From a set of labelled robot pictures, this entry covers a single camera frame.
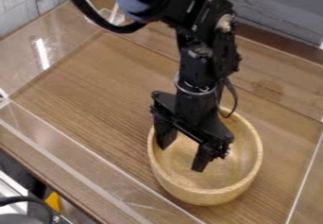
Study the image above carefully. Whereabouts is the clear acrylic enclosure wall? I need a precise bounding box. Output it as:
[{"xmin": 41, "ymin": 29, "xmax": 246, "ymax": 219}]
[{"xmin": 0, "ymin": 4, "xmax": 323, "ymax": 224}]

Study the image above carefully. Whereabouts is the brown wooden bowl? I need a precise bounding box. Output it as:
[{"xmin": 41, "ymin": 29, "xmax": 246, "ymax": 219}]
[{"xmin": 148, "ymin": 112, "xmax": 264, "ymax": 206}]

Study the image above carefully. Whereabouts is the yellow black device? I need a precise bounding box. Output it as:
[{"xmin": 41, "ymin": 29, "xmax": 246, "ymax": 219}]
[{"xmin": 44, "ymin": 191, "xmax": 73, "ymax": 224}]

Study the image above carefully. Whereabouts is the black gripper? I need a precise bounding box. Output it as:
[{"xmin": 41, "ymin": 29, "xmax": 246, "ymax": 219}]
[{"xmin": 149, "ymin": 83, "xmax": 234, "ymax": 172}]

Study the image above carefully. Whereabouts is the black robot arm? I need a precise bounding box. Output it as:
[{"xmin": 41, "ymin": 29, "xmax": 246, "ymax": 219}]
[{"xmin": 70, "ymin": 0, "xmax": 241, "ymax": 172}]

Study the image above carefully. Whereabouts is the black cable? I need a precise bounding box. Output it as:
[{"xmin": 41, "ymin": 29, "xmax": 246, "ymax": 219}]
[{"xmin": 0, "ymin": 196, "xmax": 56, "ymax": 224}]

